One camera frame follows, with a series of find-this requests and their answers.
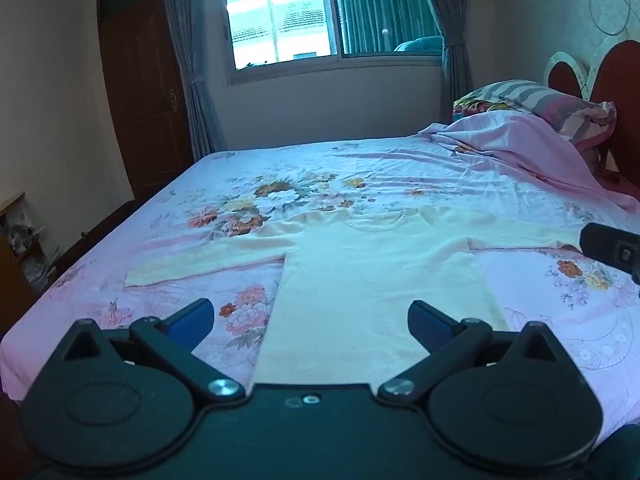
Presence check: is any red heart-shaped headboard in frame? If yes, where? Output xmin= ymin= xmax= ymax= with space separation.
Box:
xmin=544 ymin=40 xmax=640 ymax=201

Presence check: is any cream knit sweater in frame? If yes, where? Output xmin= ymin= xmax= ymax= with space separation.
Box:
xmin=124 ymin=207 xmax=583 ymax=396

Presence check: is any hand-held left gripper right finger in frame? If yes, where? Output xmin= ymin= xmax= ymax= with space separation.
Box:
xmin=377 ymin=300 xmax=576 ymax=403

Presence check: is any teal cloth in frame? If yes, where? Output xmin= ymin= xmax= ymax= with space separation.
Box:
xmin=394 ymin=36 xmax=443 ymax=53

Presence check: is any brown wooden door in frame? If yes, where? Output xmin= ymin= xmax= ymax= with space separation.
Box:
xmin=96 ymin=0 xmax=196 ymax=201

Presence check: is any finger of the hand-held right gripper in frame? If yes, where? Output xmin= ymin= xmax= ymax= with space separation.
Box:
xmin=581 ymin=222 xmax=640 ymax=283

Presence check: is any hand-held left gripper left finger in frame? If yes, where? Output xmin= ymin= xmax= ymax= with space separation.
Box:
xmin=62 ymin=298 xmax=246 ymax=403

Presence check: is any bed with floral pink sheet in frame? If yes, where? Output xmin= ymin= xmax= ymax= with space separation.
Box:
xmin=0 ymin=132 xmax=640 ymax=441

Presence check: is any pink blanket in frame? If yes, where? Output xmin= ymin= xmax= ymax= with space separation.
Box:
xmin=417 ymin=110 xmax=638 ymax=213

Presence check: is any floral pillow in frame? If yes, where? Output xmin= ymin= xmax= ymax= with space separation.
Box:
xmin=452 ymin=97 xmax=506 ymax=121

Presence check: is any grey striped pillow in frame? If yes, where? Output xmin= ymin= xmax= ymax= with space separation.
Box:
xmin=462 ymin=79 xmax=618 ymax=143

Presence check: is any wooden side cabinet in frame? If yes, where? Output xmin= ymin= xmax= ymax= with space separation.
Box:
xmin=0 ymin=191 xmax=56 ymax=331

